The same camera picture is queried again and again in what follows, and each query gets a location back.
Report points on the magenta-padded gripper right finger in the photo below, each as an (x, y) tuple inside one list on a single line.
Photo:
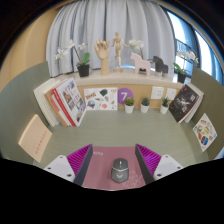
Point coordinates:
[(166, 166)]

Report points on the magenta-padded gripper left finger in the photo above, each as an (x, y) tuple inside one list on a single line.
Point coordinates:
[(60, 166)]

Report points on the grey computer mouse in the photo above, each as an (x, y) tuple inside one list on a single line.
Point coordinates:
[(119, 170)]

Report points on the pink mouse pad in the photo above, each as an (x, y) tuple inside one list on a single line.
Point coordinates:
[(100, 170)]

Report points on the beige paper card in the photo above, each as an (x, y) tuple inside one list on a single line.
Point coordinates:
[(35, 138)]

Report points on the white food sticker sheet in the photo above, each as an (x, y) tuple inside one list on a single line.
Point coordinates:
[(205, 132)]

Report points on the small succulent in white pot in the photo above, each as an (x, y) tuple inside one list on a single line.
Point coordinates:
[(145, 108), (129, 108), (163, 109)]

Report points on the black book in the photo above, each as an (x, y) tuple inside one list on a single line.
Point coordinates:
[(183, 103)]

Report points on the red-edged photo magazine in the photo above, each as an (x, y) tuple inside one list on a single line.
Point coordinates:
[(71, 100)]

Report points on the leaning white and brown books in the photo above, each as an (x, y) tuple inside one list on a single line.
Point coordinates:
[(43, 100)]

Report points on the stack of white books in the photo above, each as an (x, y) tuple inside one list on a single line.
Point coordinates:
[(198, 100)]

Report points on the round purple number sign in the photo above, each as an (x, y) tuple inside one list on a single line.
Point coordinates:
[(122, 95)]

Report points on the white orchid in black pot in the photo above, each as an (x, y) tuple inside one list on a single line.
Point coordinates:
[(83, 70), (136, 44), (181, 77)]

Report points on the light wooden desk ledge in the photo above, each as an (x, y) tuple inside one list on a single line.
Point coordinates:
[(116, 80)]

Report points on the dark grey horse figurine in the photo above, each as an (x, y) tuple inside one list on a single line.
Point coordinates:
[(160, 66)]

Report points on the pink horse figurine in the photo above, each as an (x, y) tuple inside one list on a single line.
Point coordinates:
[(140, 63)]

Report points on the wooden hand model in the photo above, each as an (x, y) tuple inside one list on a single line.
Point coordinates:
[(102, 50)]

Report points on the wooden mannequin figure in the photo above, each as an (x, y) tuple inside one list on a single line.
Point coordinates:
[(117, 46)]

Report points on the dark-framed window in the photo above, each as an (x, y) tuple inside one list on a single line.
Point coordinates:
[(185, 33)]

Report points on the light grey curtain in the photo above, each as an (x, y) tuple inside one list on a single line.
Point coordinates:
[(100, 20)]

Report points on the white wall socket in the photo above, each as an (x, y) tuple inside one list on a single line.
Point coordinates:
[(157, 93), (171, 94)]

